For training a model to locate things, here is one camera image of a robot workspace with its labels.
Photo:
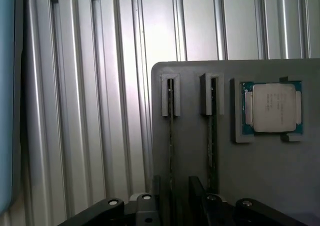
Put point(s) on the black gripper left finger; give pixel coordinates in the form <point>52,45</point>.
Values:
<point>146,211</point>

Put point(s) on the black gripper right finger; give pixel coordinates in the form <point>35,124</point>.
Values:
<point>212,208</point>

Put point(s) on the black RAM stick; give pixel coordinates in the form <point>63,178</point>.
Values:
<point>211,145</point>
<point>171,140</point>

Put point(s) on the teal blue panel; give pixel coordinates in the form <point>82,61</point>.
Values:
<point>8,85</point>

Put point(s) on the grey parts rack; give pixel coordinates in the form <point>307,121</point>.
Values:
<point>262,173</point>

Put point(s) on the silver CPU on green board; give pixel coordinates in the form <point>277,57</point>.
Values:
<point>273,107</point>

